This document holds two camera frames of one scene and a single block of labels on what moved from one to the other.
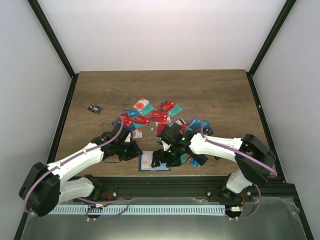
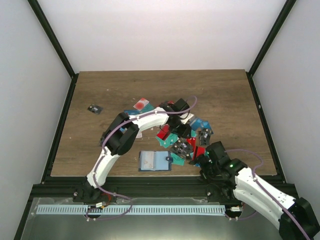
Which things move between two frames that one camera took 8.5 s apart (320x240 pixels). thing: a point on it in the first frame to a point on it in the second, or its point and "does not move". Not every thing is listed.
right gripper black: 157,158 to 201,160
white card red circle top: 141,104 does not move
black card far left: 95,108 does not move
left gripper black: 134,153 to 183,132
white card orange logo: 146,159 does not move
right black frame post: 288,7 does not move
